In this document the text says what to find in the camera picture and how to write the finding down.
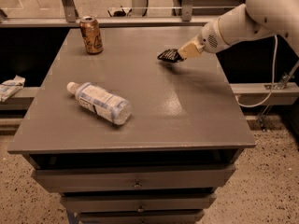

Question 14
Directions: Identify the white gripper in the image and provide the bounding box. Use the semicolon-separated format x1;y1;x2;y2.
178;19;229;60

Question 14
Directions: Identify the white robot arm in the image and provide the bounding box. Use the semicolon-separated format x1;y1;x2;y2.
178;0;299;60

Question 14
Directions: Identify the grey drawer cabinet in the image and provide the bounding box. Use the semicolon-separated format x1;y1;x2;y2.
7;26;257;224

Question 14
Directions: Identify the clear plastic water bottle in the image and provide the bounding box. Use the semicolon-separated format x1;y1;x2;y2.
66;82;132;125

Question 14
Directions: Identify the gold soda can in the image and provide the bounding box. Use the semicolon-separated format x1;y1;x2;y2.
79;16;104;54

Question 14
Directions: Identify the top grey drawer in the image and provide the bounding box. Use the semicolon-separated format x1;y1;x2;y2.
32;164;235;193

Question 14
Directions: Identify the grey drawer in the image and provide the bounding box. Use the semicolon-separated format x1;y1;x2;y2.
32;164;235;193
79;210;204;224
61;193;216;213

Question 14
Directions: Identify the bottom grey drawer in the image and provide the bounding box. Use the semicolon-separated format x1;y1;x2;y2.
79;210;204;224

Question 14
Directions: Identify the middle grey drawer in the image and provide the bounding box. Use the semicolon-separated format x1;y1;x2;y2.
61;193;216;213

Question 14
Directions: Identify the white snack wrapper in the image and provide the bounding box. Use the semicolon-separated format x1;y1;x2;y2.
0;76;25;102

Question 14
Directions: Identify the white cable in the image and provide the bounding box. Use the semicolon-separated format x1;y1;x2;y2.
236;35;278;108

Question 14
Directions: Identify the grey metal rail frame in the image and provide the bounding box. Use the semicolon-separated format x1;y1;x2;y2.
0;0;250;29

